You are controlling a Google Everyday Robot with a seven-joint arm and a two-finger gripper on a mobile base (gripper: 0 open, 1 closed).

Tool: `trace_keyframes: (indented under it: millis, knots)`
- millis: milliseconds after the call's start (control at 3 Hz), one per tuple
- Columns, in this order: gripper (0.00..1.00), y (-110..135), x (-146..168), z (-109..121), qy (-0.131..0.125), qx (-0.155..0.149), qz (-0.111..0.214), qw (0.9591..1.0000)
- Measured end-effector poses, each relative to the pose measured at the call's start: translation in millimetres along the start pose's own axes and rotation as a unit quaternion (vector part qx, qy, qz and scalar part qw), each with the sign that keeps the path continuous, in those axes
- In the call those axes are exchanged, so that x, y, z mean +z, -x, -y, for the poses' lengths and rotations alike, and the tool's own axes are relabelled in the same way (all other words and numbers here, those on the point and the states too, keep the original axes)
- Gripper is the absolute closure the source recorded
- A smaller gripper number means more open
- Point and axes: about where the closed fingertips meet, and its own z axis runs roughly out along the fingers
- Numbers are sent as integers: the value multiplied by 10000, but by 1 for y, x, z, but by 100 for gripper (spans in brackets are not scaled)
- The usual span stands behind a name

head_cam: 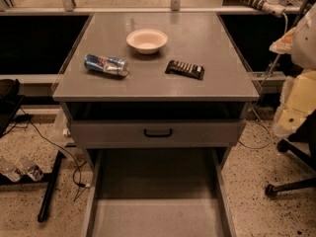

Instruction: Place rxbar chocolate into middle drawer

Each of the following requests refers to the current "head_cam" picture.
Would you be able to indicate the blue silver energy drink can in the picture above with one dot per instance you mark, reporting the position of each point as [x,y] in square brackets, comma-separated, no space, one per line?
[108,65]

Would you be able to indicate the black chair at left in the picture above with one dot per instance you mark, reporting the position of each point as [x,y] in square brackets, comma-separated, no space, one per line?
[10,101]

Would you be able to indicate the grey drawer cabinet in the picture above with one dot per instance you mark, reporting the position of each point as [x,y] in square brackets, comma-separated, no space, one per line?
[147,92]

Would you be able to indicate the black office chair base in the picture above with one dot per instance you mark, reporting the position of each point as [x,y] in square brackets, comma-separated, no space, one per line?
[297,162]

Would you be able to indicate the clear water bottle right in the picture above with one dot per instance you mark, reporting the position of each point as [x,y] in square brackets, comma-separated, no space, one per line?
[32,169]

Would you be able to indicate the white ceramic bowl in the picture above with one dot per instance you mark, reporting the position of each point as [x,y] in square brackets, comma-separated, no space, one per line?
[147,41]

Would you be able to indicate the white power strip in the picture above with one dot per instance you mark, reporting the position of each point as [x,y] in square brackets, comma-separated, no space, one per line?
[268,6]

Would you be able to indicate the clear water bottle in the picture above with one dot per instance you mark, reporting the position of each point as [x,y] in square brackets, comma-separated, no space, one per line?
[32,169]
[9,170]

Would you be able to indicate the black rxbar chocolate bar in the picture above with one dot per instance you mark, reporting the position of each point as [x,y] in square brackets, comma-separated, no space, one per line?
[185,69]

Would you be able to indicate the black drawer handle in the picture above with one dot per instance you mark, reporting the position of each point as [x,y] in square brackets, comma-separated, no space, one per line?
[158,133]

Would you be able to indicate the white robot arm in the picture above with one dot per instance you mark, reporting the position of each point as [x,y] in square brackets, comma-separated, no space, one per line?
[304,42]

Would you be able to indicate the closed upper grey drawer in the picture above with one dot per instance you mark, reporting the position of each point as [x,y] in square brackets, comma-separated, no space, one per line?
[97,134]

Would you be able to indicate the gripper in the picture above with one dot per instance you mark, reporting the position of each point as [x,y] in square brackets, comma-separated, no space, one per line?
[304,44]

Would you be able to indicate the open grey lower drawer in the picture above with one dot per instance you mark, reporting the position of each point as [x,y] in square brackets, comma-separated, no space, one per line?
[157,193]

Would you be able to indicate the clear water bottle left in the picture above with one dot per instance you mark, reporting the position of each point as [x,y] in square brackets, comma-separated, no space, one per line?
[9,170]

